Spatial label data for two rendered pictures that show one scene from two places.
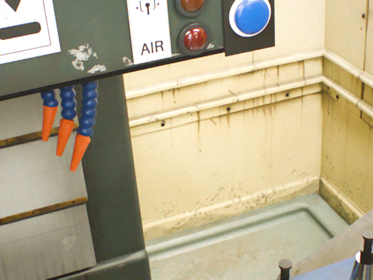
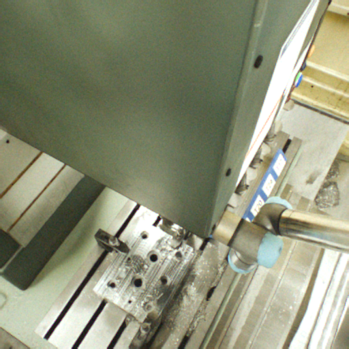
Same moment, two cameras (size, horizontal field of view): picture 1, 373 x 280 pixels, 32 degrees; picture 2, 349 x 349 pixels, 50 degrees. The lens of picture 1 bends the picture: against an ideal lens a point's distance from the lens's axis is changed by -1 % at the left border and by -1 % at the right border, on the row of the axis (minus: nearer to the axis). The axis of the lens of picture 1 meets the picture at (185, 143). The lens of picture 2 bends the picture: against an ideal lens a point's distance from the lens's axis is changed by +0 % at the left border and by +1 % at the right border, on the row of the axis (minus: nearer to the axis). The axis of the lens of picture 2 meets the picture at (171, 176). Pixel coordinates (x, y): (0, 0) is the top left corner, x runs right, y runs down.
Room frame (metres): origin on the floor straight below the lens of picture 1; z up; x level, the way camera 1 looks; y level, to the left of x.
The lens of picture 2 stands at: (0.24, 0.54, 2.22)
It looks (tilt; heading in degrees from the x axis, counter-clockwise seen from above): 60 degrees down; 318
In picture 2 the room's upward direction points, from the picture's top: 1 degrees clockwise
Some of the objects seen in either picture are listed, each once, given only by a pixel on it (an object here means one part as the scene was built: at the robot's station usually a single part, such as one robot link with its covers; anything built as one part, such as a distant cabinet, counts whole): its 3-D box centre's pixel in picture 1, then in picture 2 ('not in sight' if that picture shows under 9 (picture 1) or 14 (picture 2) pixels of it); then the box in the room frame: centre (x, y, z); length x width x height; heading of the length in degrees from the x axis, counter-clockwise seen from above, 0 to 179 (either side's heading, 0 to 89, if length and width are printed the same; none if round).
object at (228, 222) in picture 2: not in sight; (225, 225); (0.41, 0.22, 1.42); 0.08 x 0.05 x 0.08; 109
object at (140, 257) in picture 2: not in sight; (146, 270); (0.56, 0.36, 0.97); 0.29 x 0.23 x 0.05; 108
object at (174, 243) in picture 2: not in sight; (181, 234); (0.58, 0.18, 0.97); 0.13 x 0.03 x 0.15; 108
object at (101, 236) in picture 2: not in sight; (112, 244); (0.71, 0.39, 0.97); 0.13 x 0.03 x 0.15; 18
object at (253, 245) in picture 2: not in sight; (255, 243); (0.33, 0.19, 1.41); 0.11 x 0.08 x 0.09; 19
